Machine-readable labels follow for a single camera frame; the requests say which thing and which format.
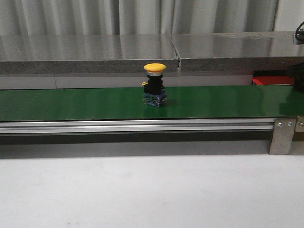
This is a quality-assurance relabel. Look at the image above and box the yellow mushroom push button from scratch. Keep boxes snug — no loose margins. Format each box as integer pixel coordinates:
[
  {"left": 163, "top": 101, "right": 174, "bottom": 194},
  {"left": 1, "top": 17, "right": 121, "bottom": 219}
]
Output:
[{"left": 142, "top": 63, "right": 167, "bottom": 107}]

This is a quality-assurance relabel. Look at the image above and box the white pleated curtain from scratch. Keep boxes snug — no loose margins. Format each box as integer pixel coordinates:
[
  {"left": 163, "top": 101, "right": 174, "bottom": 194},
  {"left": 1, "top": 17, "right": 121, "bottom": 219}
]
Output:
[{"left": 0, "top": 0, "right": 304, "bottom": 35}]

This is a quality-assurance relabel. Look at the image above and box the red plastic tray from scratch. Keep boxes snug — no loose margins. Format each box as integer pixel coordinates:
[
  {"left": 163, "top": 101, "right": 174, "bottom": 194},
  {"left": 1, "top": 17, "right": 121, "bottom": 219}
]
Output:
[{"left": 252, "top": 76, "right": 295, "bottom": 86}]

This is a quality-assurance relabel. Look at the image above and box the grey stone countertop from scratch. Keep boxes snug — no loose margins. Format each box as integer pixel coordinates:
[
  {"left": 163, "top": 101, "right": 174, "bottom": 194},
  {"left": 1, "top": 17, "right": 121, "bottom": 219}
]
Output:
[{"left": 0, "top": 32, "right": 304, "bottom": 89}]

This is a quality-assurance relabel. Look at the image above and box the green conveyor belt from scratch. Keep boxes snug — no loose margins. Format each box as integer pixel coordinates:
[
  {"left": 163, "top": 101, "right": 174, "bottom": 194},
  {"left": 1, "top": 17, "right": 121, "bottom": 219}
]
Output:
[{"left": 0, "top": 85, "right": 304, "bottom": 122}]

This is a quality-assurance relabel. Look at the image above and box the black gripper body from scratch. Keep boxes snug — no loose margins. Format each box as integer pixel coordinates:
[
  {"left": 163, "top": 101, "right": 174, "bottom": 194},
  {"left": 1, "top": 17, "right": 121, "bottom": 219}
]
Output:
[{"left": 286, "top": 62, "right": 304, "bottom": 92}]

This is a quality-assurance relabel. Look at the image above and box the steel conveyor support bracket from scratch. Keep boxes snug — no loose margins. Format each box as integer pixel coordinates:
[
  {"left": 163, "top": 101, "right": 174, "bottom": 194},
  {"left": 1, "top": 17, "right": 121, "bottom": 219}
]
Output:
[{"left": 269, "top": 118, "right": 296, "bottom": 155}]

